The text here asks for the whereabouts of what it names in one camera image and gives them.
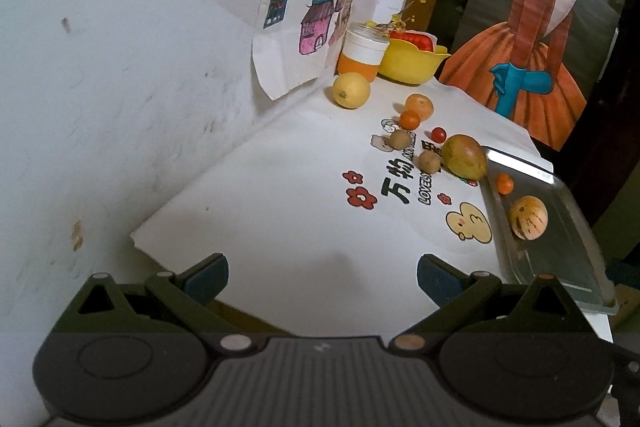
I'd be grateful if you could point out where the green yellow mango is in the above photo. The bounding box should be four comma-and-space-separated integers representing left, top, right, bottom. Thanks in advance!
442, 134, 488, 181

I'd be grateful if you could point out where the yellow lemon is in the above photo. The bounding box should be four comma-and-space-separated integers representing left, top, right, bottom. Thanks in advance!
332, 72, 371, 109

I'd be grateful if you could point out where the tan striped round fruit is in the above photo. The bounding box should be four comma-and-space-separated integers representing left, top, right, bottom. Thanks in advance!
509, 195, 549, 241

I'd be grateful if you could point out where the metal baking tray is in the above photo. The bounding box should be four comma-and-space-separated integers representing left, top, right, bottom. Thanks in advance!
480, 146, 618, 315

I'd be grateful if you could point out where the small tangerine in tray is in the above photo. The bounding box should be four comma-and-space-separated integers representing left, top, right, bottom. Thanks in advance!
495, 172, 514, 196

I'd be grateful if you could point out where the white printed tablecloth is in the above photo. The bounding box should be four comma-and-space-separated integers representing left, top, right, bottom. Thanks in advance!
132, 80, 508, 338

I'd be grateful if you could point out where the red cherry tomato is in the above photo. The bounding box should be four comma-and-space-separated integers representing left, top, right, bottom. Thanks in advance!
431, 127, 447, 144

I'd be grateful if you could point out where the small orange tangerine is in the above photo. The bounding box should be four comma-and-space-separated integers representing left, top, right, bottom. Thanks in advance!
398, 109, 421, 131

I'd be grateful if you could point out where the large orange mandarin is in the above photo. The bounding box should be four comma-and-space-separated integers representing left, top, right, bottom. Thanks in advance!
405, 93, 434, 121

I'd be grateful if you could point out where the yellow plastic bowl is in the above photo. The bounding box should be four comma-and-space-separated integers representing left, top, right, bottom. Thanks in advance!
378, 29, 450, 86

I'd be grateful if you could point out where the red plastic mold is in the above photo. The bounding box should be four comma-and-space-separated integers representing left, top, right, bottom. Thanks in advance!
390, 30, 436, 52

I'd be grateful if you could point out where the white orange glass jar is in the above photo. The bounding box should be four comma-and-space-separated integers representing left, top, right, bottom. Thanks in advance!
336, 23, 390, 82

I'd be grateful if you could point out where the yellow flower twig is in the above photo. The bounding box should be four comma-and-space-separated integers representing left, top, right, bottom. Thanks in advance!
373, 0, 427, 36

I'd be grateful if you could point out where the girl in orange dress poster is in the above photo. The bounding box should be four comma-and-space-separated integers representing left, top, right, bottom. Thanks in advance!
439, 0, 626, 150

